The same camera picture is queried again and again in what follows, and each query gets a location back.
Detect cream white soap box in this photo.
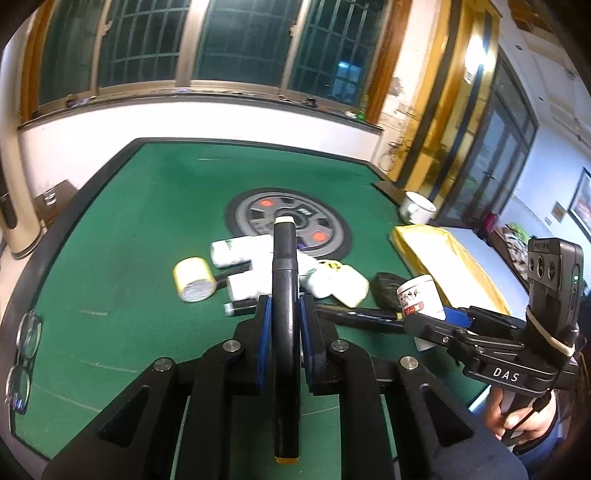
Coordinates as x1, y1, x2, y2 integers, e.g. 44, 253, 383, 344
332, 265, 370, 308

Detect round mahjong table control panel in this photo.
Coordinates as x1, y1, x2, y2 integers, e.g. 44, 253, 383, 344
224, 187, 353, 260

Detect eyeglasses on table edge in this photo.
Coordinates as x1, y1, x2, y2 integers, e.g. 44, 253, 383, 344
5, 311, 43, 415

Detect person's right hand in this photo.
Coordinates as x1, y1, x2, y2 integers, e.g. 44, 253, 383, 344
481, 387, 557, 444

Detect black fan-shaped foam tray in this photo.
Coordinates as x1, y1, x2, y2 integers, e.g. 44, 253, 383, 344
370, 272, 407, 311

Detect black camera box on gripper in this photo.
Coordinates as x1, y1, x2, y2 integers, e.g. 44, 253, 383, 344
526, 237, 584, 359

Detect black pen on table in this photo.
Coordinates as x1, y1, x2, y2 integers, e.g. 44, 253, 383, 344
315, 304, 405, 334

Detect white jar red label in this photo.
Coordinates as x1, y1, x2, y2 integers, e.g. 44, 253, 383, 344
397, 275, 446, 321

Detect long black marker pen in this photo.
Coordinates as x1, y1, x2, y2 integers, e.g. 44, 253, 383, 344
271, 215, 301, 465

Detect white pill bottle upper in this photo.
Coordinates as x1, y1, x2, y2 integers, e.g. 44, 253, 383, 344
211, 235, 273, 268

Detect black pen with white tip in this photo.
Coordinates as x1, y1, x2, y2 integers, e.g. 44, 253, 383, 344
223, 299, 257, 317

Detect white enamel mug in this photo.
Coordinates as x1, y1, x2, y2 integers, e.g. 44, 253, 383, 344
399, 191, 437, 225

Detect white yellow-patterned bottle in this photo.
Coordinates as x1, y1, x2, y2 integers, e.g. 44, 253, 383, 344
297, 251, 342, 299

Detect white pill bottle lower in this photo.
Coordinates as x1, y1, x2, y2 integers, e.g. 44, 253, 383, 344
226, 270, 271, 302

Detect white pill bottle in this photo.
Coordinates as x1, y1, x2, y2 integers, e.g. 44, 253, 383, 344
226, 270, 271, 302
211, 235, 273, 268

